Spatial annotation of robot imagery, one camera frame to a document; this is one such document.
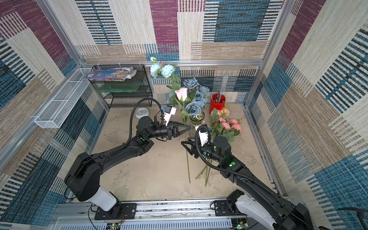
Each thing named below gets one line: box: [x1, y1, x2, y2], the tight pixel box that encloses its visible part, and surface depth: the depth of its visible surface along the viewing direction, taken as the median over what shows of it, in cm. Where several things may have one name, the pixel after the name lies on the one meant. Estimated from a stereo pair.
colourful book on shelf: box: [84, 66, 138, 80], surface depth 83 cm
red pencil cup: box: [208, 93, 227, 115], surface depth 107 cm
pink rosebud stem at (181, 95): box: [175, 87, 191, 184], surface depth 62 cm
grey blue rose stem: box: [183, 77, 211, 116], surface depth 79 cm
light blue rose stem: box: [149, 56, 180, 92], surface depth 74 cm
